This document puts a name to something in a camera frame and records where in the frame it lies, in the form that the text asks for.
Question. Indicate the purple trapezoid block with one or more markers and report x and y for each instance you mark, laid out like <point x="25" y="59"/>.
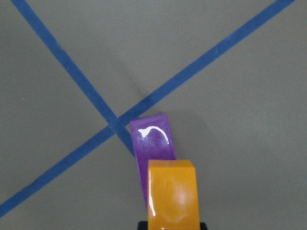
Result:
<point x="152" y="140"/>

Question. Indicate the orange trapezoid block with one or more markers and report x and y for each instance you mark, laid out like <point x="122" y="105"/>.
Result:
<point x="172" y="195"/>

